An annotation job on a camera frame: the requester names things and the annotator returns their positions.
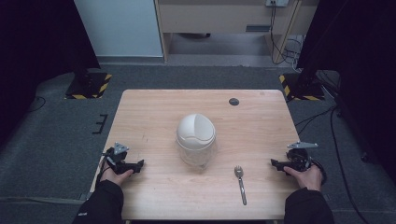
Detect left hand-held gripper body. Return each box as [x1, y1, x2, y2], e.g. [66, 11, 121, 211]
[105, 142, 133, 175]

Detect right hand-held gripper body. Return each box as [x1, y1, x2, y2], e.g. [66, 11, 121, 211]
[285, 141, 319, 173]

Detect metal fork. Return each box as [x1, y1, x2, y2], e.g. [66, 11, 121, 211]
[233, 164, 248, 206]

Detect clear trash can white lid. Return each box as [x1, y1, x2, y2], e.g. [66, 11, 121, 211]
[175, 113, 218, 171]

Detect person's left hand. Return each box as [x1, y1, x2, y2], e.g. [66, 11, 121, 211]
[99, 167, 134, 188]

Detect person's right hand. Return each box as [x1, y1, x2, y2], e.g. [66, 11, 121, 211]
[283, 164, 324, 192]

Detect striped black stand base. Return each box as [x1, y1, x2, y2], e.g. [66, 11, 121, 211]
[64, 72, 113, 101]
[278, 73, 326, 102]

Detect black metal stand pole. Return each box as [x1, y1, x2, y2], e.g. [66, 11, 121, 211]
[295, 18, 337, 94]

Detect black curtain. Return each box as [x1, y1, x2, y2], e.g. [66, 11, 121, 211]
[296, 0, 396, 175]
[0, 0, 101, 147]

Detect white panel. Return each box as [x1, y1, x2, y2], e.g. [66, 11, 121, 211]
[73, 0, 164, 58]

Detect light wooden desk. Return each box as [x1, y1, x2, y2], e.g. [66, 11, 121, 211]
[154, 0, 320, 63]

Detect grey power strip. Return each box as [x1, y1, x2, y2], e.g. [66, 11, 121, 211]
[264, 0, 290, 8]

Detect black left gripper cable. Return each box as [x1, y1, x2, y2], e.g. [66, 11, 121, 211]
[95, 151, 110, 185]

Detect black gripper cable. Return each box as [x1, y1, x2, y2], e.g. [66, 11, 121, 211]
[310, 158, 328, 187]
[95, 151, 110, 185]

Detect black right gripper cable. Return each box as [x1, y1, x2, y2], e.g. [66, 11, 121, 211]
[310, 158, 328, 187]

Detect thin black floor cable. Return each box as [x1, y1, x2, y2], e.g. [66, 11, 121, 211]
[293, 105, 339, 135]

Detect long black floor cable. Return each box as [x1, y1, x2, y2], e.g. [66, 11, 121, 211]
[329, 106, 372, 224]

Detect black looped floor cable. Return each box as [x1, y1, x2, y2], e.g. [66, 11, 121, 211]
[28, 95, 48, 114]

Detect black hanging cables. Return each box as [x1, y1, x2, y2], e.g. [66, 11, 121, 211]
[268, 2, 304, 65]

